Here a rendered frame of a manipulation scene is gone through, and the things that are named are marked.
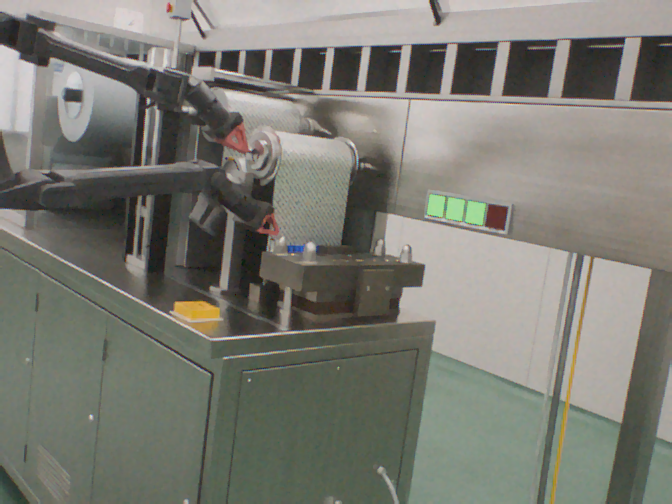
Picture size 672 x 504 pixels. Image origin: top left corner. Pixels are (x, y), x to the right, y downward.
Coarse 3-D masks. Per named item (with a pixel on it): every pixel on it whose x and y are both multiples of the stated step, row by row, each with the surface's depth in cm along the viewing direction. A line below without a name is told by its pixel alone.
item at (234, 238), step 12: (240, 180) 173; (252, 180) 174; (228, 216) 176; (228, 228) 176; (240, 228) 175; (228, 240) 176; (240, 240) 176; (228, 252) 176; (240, 252) 177; (228, 264) 176; (240, 264) 177; (228, 276) 176; (216, 288) 176; (228, 288) 177
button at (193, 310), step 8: (176, 304) 150; (184, 304) 149; (192, 304) 150; (200, 304) 151; (208, 304) 152; (176, 312) 150; (184, 312) 148; (192, 312) 146; (200, 312) 147; (208, 312) 148; (216, 312) 150
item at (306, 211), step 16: (288, 192) 173; (304, 192) 176; (320, 192) 180; (336, 192) 183; (288, 208) 174; (304, 208) 177; (320, 208) 181; (336, 208) 184; (288, 224) 175; (304, 224) 178; (320, 224) 182; (336, 224) 185; (272, 240) 172; (288, 240) 176; (304, 240) 179; (320, 240) 183; (336, 240) 186
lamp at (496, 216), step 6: (492, 210) 161; (498, 210) 160; (504, 210) 159; (492, 216) 161; (498, 216) 160; (504, 216) 159; (486, 222) 162; (492, 222) 161; (498, 222) 160; (504, 222) 159; (498, 228) 160
